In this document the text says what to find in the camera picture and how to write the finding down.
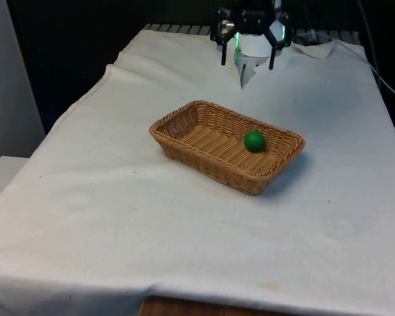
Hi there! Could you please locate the grey cable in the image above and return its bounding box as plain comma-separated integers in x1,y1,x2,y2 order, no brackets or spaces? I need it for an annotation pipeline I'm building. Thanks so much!
360,0,395,103

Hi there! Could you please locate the white side cabinet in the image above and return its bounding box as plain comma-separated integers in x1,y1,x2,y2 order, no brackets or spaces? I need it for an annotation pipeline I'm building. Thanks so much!
0,0,46,211

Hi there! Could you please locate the green ball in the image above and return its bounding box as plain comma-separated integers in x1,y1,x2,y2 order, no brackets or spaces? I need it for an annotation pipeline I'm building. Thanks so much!
243,130,267,153

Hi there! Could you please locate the brown wicker basket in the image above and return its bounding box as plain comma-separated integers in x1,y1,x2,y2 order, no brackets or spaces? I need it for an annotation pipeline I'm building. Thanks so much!
148,99,307,197

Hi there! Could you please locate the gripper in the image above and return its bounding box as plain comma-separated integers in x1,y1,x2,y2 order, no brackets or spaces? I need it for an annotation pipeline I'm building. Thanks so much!
209,0,291,71

